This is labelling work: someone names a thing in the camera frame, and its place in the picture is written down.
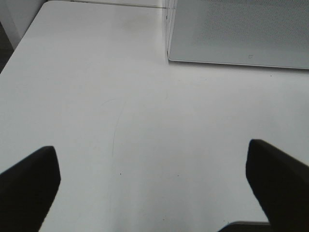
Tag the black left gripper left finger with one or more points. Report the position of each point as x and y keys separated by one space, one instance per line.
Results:
x=27 y=191

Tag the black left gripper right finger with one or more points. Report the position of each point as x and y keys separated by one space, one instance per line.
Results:
x=280 y=183

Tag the white microwave oven body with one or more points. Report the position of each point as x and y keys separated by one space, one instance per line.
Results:
x=241 y=31

